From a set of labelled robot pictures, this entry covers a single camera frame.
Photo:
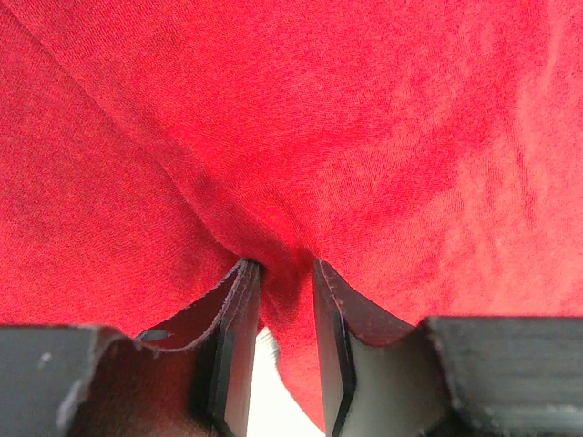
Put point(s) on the red t-shirt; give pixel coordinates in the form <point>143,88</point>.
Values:
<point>431,151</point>

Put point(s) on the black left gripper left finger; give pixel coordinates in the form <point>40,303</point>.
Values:
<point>190,375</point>

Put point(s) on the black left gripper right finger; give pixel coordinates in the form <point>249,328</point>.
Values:
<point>445,376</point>

